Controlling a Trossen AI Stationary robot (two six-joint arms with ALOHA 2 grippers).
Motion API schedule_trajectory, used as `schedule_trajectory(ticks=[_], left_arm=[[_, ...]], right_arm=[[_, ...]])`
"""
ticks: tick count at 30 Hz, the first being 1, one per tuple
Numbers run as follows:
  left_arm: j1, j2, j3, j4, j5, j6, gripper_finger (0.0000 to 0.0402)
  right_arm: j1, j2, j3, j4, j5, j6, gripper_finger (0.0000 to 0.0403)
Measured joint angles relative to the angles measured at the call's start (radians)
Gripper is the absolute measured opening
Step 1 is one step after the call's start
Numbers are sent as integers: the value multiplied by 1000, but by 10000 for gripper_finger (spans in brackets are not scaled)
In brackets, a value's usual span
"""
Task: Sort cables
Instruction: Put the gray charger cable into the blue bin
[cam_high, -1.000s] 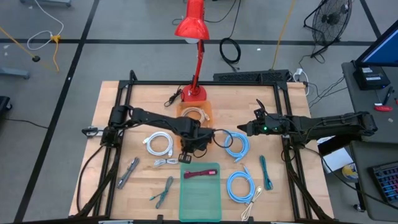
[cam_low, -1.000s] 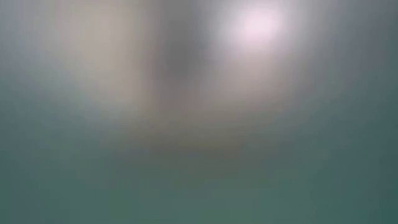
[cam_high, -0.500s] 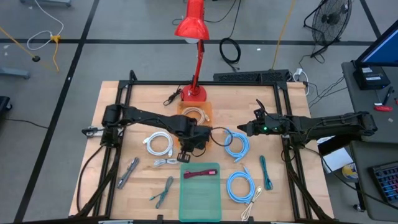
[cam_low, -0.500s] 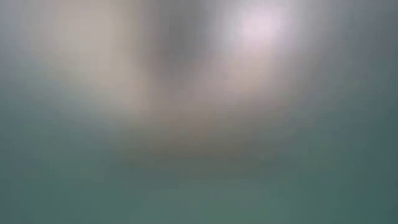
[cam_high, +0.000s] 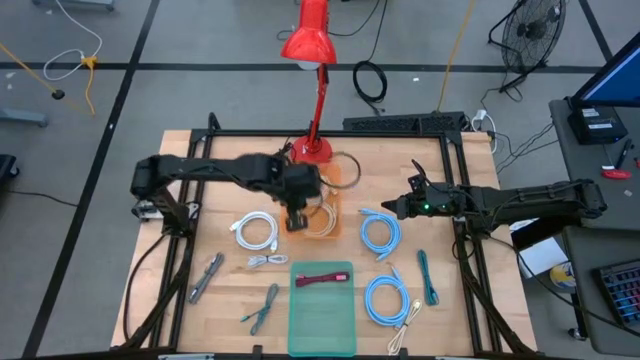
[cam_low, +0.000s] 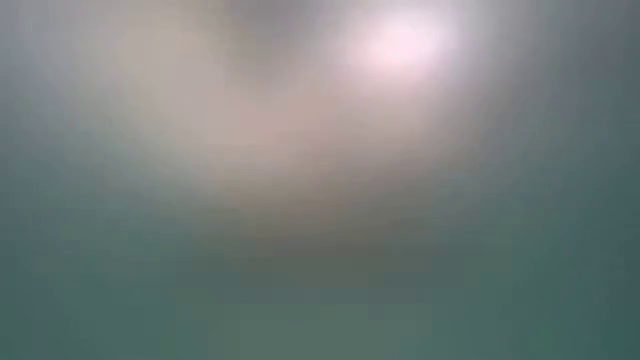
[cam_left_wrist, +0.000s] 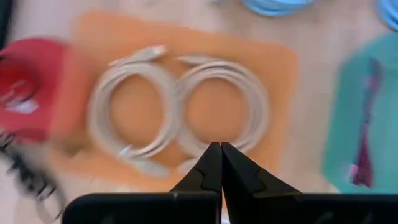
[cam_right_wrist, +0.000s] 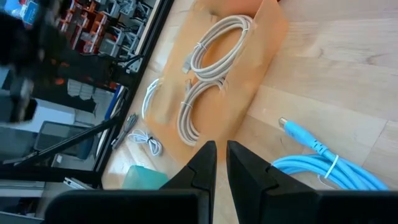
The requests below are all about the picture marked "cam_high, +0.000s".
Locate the black round floor plug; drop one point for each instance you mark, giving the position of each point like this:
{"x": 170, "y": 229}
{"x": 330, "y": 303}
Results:
{"x": 58, "y": 94}

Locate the red small desk object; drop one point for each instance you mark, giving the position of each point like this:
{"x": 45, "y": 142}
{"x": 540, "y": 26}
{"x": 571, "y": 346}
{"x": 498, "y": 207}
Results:
{"x": 616, "y": 174}

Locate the grey furniture foot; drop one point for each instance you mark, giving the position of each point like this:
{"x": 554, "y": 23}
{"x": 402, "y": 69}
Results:
{"x": 22, "y": 117}

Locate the grey side desk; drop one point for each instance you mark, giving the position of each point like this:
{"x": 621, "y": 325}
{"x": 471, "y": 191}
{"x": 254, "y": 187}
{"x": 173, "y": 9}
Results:
{"x": 585, "y": 170}

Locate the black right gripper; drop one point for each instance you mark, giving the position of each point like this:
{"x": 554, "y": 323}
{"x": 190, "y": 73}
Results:
{"x": 430, "y": 202}

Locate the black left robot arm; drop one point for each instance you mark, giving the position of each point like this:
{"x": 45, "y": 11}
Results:
{"x": 210, "y": 167}

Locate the round yellow blue object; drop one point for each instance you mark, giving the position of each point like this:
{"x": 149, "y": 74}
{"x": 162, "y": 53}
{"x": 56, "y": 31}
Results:
{"x": 562, "y": 276}

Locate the red desk lamp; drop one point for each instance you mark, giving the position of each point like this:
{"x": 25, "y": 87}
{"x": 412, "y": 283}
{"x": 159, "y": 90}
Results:
{"x": 307, "y": 45}

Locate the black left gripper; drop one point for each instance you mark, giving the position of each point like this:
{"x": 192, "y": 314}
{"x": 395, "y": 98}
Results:
{"x": 300, "y": 187}

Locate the green translucent plastic tray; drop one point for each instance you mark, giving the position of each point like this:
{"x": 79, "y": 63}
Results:
{"x": 322, "y": 320}

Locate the orange translucent plastic tray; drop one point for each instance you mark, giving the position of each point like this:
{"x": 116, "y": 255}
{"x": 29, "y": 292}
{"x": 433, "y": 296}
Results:
{"x": 336, "y": 227}

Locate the silver arm base bracket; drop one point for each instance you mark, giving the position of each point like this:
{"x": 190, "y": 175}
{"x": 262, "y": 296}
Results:
{"x": 145, "y": 211}

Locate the black pen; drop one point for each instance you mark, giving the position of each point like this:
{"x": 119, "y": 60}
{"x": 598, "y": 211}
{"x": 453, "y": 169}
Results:
{"x": 623, "y": 152}

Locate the colourful backlit keyboard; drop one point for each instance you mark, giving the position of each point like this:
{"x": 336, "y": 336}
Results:
{"x": 622, "y": 292}

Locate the black box with labels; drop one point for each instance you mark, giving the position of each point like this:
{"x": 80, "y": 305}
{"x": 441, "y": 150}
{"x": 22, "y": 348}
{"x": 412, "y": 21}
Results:
{"x": 595, "y": 125}

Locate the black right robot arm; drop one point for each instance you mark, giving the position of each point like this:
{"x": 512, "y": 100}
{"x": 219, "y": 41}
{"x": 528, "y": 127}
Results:
{"x": 540, "y": 200}

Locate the black floor fan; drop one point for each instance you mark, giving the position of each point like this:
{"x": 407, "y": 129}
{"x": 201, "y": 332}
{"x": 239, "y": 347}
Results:
{"x": 532, "y": 32}

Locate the black perforated box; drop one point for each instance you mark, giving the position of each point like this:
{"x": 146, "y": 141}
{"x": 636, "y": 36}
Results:
{"x": 400, "y": 122}

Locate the black aluminium table frame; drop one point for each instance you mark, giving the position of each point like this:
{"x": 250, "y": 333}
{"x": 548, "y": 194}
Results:
{"x": 380, "y": 134}

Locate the computer monitor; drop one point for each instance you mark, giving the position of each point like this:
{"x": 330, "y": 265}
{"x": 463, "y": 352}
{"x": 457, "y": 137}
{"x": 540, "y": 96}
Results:
{"x": 615, "y": 80}

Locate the white paper sheet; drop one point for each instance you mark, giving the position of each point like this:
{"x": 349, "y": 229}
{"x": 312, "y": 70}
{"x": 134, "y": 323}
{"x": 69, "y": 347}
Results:
{"x": 542, "y": 257}

